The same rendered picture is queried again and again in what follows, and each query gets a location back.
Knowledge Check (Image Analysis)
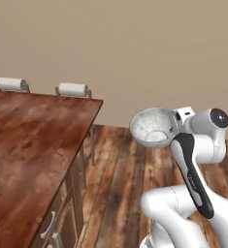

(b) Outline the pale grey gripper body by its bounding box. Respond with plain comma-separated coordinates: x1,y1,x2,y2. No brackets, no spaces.
172,109,185,137

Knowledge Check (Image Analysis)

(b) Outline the wooden dining table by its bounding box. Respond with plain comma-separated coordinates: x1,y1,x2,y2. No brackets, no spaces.
0,88,105,248

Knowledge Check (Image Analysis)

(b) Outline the white speckled bowl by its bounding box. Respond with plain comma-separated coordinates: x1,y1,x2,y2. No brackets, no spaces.
128,107,179,149

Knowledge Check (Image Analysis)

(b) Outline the white backed chair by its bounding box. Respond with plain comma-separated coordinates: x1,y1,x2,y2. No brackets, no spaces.
0,77,31,94
54,82,96,189

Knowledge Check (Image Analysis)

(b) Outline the brown drawer front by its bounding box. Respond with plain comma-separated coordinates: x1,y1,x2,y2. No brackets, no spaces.
34,191,77,248

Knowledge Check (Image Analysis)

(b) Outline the white drawer handle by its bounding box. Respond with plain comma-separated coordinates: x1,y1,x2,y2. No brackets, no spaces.
40,210,57,240

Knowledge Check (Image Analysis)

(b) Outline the white cabinet handle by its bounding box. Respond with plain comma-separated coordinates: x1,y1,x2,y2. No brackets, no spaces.
47,232,63,248

